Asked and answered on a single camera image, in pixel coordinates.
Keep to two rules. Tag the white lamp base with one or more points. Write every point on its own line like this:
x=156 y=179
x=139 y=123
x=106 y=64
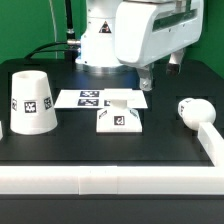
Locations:
x=120 y=111

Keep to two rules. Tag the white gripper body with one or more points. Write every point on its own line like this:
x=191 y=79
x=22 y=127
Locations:
x=148 y=31

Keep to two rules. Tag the white lamp bulb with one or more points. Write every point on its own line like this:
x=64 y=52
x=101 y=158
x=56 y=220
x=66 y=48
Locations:
x=194 y=111

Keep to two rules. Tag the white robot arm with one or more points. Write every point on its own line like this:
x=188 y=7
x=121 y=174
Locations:
x=98 y=41

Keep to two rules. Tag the white right fence rail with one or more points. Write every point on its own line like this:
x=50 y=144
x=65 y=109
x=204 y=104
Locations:
x=212 y=142

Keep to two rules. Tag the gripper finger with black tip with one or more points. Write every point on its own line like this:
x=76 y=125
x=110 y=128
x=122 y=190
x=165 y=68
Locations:
x=174 y=65

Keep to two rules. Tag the white lamp shade cone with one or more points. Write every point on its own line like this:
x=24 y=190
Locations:
x=32 y=108

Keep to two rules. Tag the white front fence rail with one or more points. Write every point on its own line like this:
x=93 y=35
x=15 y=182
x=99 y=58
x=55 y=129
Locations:
x=78 y=180

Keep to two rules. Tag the gripper finger with grey tip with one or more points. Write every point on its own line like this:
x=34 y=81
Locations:
x=146 y=77

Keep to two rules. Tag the white fence rail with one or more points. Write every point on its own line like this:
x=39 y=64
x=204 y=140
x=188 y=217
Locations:
x=212 y=142
x=78 y=180

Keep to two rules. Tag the white sheet with markers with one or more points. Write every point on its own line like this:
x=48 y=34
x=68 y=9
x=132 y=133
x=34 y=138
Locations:
x=70 y=99

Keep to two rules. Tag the white block at left edge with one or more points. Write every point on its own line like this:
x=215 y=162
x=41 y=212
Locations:
x=1 y=130

